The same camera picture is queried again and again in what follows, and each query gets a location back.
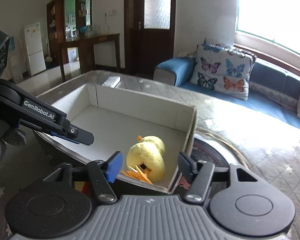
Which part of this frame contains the white cardboard box black outside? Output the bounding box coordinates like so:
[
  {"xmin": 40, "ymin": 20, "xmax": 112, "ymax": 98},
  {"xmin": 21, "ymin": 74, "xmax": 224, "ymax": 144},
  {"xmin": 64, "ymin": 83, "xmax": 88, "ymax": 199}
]
[{"xmin": 36, "ymin": 83, "xmax": 197, "ymax": 194}]

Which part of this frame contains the round black induction cooktop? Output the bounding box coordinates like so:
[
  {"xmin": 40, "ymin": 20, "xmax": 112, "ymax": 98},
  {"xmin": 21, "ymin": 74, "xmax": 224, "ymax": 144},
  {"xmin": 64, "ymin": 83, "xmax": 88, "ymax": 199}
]
[{"xmin": 176, "ymin": 132, "xmax": 251, "ymax": 193}]

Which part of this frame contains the dark wooden door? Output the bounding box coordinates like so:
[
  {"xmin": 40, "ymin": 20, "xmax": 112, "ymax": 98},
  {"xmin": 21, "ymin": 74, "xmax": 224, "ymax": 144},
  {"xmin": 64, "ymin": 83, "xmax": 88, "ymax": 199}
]
[{"xmin": 124, "ymin": 0, "xmax": 176, "ymax": 77}]

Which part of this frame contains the red yellow round toy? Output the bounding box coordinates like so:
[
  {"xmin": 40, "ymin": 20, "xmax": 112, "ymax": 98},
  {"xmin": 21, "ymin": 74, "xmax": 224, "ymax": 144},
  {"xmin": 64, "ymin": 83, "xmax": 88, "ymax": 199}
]
[{"xmin": 74, "ymin": 181, "xmax": 90, "ymax": 196}]

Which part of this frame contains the yellow plush duck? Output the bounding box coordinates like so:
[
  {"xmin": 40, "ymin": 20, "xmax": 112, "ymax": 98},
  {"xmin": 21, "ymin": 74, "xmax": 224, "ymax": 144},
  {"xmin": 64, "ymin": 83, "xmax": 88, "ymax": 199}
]
[{"xmin": 120, "ymin": 135, "xmax": 166, "ymax": 185}]

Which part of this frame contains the window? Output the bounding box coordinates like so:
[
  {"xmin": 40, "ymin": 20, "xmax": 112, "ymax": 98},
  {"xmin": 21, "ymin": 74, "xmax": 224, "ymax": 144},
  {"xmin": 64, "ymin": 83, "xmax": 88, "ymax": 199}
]
[{"xmin": 236, "ymin": 0, "xmax": 300, "ymax": 56}]

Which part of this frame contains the dark wooden console table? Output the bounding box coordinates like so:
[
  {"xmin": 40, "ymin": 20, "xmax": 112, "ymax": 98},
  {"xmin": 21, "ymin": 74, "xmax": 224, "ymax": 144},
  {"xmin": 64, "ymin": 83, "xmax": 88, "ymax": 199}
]
[{"xmin": 56, "ymin": 34, "xmax": 122, "ymax": 82}]

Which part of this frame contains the left hand grey knit glove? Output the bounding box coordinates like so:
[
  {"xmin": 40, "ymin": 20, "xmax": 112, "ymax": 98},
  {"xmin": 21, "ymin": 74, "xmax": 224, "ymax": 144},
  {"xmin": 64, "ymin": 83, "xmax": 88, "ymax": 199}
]
[{"xmin": 0, "ymin": 128, "xmax": 27, "ymax": 162}]

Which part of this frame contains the white refrigerator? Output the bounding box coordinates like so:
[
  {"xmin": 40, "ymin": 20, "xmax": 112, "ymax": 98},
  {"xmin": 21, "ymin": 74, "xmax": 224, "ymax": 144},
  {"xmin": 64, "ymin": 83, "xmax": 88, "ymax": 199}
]
[{"xmin": 24, "ymin": 22, "xmax": 46, "ymax": 76}]

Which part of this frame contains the dark wooden shelf cabinet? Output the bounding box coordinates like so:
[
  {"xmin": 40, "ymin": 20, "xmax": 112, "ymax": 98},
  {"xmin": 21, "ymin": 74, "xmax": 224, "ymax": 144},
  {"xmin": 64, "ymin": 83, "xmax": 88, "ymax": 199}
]
[{"xmin": 46, "ymin": 0, "xmax": 92, "ymax": 64}]

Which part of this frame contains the grey quilted star cover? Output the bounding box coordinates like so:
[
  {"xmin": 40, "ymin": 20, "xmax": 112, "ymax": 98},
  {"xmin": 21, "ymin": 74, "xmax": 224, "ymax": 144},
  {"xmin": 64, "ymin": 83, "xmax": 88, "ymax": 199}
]
[{"xmin": 0, "ymin": 75, "xmax": 300, "ymax": 239}]

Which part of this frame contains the blue sofa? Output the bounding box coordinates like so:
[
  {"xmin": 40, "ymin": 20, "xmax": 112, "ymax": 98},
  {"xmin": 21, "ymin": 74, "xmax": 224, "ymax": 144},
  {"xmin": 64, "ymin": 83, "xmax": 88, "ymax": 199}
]
[{"xmin": 154, "ymin": 57, "xmax": 300, "ymax": 129}]

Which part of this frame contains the butterfly print pillow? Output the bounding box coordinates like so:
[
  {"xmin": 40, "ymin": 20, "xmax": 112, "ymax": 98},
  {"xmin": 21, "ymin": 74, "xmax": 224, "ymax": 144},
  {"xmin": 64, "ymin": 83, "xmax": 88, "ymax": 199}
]
[{"xmin": 190, "ymin": 37, "xmax": 257, "ymax": 101}]

